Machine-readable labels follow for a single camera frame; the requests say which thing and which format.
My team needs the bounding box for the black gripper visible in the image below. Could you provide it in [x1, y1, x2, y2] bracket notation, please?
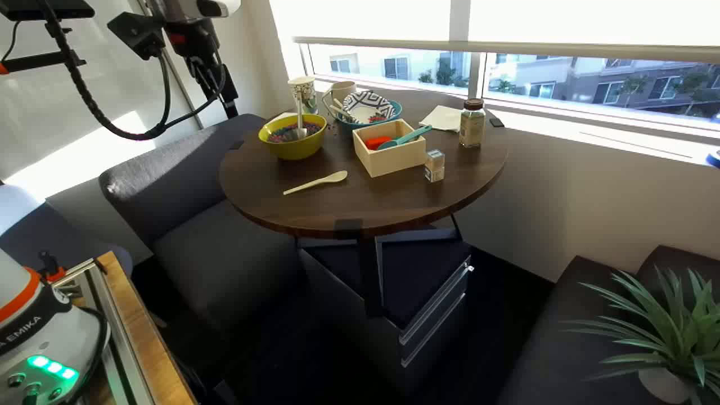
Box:
[167, 17, 239, 105]

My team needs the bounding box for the white patterned plate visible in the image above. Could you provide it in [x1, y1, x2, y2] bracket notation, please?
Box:
[345, 89, 394, 124]

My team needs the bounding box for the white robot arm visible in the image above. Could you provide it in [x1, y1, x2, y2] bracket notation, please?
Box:
[0, 0, 241, 405]

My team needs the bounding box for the yellow bowl with beads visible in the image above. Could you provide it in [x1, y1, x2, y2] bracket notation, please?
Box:
[260, 112, 326, 160]

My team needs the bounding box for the blue bowl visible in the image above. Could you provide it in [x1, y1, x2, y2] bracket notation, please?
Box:
[336, 89, 404, 132]

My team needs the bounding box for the patterned paper cup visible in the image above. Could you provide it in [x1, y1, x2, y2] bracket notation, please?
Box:
[288, 76, 318, 112]

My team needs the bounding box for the beige paper cup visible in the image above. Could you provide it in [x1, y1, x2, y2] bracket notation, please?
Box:
[328, 81, 355, 112]

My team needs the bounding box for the wooden spoon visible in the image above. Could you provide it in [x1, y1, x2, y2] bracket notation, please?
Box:
[281, 170, 349, 195]

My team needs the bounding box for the round dark wooden table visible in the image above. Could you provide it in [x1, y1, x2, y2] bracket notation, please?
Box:
[219, 112, 506, 317]

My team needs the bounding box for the orange item in box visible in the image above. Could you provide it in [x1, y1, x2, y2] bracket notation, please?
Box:
[364, 134, 391, 151]

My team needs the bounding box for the light wooden box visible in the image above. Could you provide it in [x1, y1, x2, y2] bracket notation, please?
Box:
[354, 119, 425, 178]

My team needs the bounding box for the teal tool in box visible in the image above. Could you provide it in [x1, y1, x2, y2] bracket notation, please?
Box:
[379, 125, 433, 151]

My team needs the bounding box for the grey armchair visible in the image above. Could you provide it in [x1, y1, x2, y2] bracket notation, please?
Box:
[100, 114, 305, 350]

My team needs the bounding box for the white paper napkin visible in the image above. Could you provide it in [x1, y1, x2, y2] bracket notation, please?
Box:
[421, 105, 461, 132]

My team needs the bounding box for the glass jar brown lid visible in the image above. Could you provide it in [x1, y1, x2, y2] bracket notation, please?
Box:
[460, 98, 487, 149]

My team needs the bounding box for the grey drawer cabinet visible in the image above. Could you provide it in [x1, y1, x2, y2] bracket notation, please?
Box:
[299, 230, 473, 391]

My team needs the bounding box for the green potted plant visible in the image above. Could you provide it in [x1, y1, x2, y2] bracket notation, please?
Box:
[568, 268, 720, 405]

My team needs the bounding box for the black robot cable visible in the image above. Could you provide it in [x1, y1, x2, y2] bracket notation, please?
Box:
[36, 0, 228, 144]

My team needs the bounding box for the black camera on mount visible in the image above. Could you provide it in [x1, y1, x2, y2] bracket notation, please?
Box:
[0, 0, 94, 73]

